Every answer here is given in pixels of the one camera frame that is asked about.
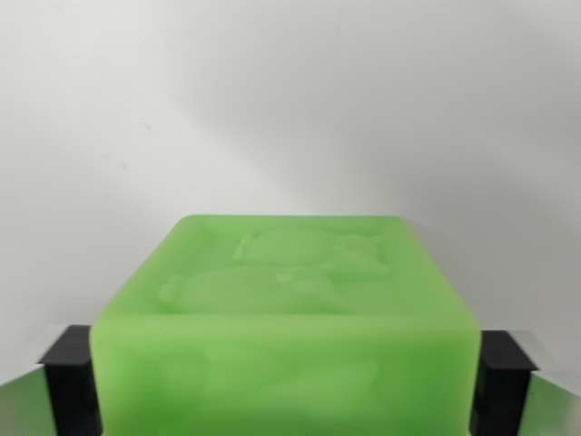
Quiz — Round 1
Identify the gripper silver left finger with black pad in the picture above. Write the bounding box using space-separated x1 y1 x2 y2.
0 323 104 436

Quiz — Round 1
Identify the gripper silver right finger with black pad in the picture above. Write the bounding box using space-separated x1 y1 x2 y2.
469 330 581 436

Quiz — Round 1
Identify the translucent green cube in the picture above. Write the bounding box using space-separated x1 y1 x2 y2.
88 213 481 436

